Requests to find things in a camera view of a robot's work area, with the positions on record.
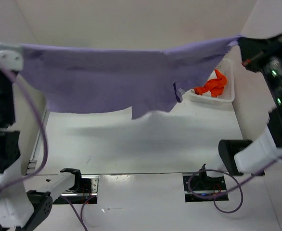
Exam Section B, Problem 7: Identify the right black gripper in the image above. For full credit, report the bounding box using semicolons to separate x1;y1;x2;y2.
237;27;282;101

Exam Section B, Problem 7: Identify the purple t-shirt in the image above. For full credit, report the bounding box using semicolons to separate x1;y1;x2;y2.
21;35;239;119

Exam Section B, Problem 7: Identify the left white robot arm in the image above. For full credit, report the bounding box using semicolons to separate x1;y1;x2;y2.
0;71;83;231

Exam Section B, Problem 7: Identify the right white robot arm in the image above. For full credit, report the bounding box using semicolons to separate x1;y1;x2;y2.
198;33;282;189

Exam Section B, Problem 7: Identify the white plastic basket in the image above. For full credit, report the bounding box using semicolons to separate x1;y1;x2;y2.
187;58;235;105

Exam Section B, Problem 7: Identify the orange t-shirt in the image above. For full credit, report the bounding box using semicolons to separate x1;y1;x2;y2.
192;69;228;98

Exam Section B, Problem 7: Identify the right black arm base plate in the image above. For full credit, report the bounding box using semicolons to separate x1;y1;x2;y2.
182;174;227;202

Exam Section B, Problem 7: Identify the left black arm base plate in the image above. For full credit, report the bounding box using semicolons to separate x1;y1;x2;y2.
61;175;99;205

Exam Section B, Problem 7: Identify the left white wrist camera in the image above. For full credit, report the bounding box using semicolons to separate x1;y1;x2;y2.
0;42;24;71

